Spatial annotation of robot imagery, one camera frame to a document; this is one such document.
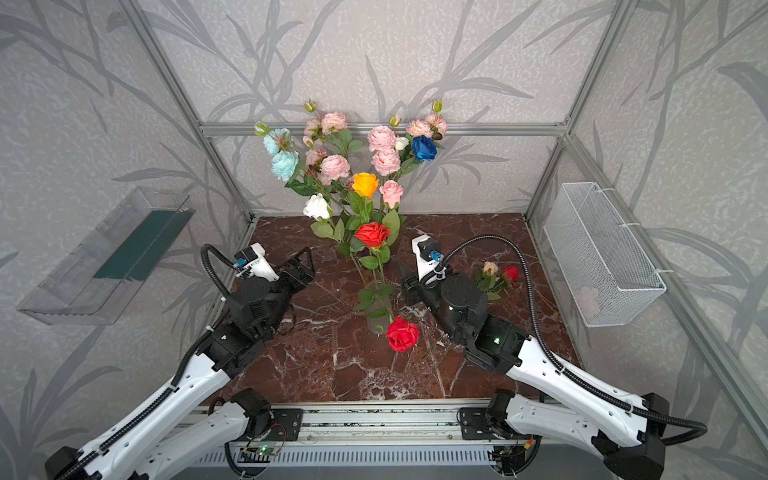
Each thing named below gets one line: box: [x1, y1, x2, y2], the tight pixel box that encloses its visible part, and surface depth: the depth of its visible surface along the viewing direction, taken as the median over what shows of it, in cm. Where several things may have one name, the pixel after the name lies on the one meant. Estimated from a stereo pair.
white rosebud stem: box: [303, 193, 366, 288], surface depth 64 cm
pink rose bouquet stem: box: [303, 119, 327, 169], surface depth 88 cm
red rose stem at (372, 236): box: [350, 222, 391, 301], surface depth 71 cm
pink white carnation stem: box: [303, 99, 363, 155], surface depth 86 cm
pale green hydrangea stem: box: [263, 127, 299, 182], surface depth 71 cm
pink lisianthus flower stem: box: [406, 99, 448, 140], surface depth 82 cm
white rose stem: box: [395, 136, 409, 151], surface depth 80 cm
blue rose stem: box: [412, 135, 437, 162], surface depth 77 cm
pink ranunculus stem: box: [367, 114, 401, 176], surface depth 77 cm
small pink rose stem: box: [379, 180, 403, 245], surface depth 70 cm
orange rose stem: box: [352, 172, 379, 225], surface depth 72 cm
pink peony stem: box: [320, 154, 351, 187], surface depth 78 cm
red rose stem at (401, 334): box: [386, 308, 420, 353], surface depth 52 cm
